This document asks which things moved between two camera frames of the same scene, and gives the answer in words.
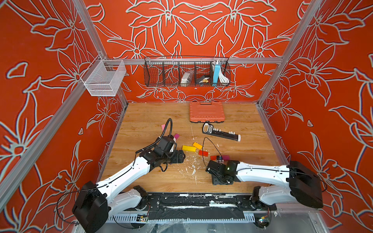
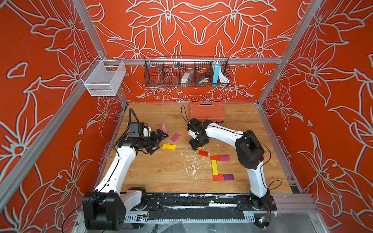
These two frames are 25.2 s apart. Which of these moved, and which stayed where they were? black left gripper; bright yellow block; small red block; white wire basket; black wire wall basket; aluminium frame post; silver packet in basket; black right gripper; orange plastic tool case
Moved: black right gripper; bright yellow block; black left gripper
Stayed: white wire basket; aluminium frame post; silver packet in basket; black wire wall basket; orange plastic tool case; small red block
